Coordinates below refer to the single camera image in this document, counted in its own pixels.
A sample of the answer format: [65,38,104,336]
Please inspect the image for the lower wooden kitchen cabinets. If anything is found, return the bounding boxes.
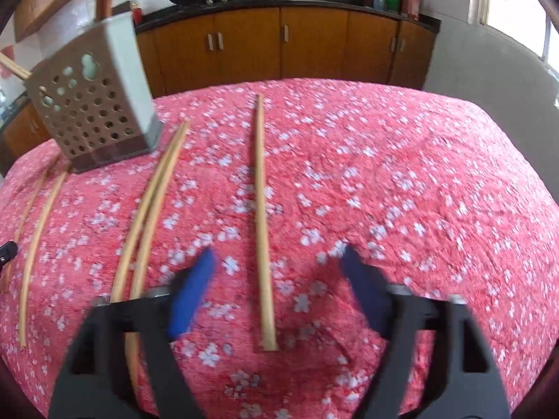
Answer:
[1,5,438,172]

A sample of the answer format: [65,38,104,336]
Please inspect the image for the green perforated utensil holder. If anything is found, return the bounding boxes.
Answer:
[24,13,163,173]

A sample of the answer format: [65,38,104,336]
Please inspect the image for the red floral tablecloth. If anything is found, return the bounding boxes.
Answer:
[0,76,559,419]

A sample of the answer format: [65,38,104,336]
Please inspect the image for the red bottle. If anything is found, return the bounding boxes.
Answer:
[131,2,143,25]

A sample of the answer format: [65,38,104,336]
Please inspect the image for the black countertop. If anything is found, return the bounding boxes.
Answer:
[0,0,443,132]

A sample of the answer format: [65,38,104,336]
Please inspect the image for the right window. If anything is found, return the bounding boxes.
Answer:
[468,0,558,77]

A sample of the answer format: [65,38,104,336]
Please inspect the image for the red box carton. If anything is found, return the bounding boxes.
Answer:
[402,0,421,21]

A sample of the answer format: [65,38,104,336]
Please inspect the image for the red plastic bag on wall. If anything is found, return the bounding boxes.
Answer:
[0,44,14,80]

